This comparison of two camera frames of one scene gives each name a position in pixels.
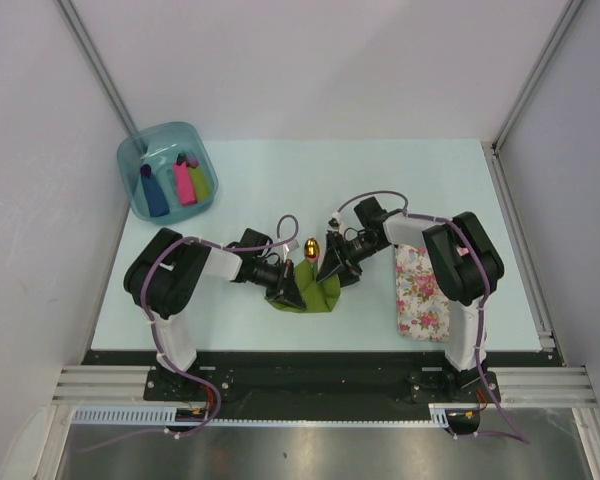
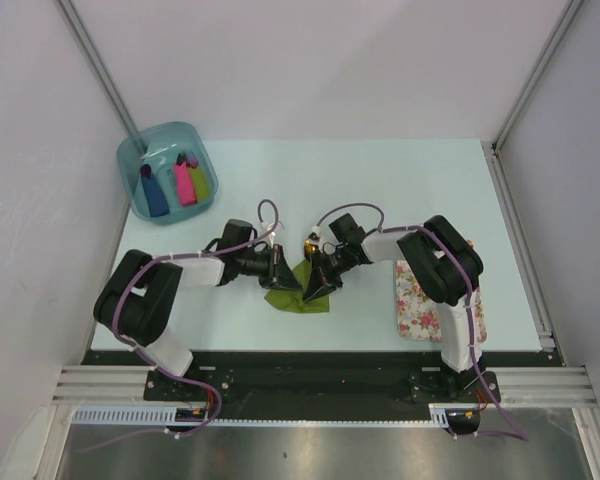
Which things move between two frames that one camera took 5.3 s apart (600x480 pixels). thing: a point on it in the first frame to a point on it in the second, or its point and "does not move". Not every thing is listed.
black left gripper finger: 282,302 to 288,283
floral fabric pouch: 422,307 does not move
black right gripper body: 358,248 does not move
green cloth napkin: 319,296 does not move
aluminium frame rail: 542,385 does not move
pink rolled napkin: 185,185 does not move
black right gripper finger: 349,276 to 320,292
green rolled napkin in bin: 203,190 does not move
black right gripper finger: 330,263 to 314,282
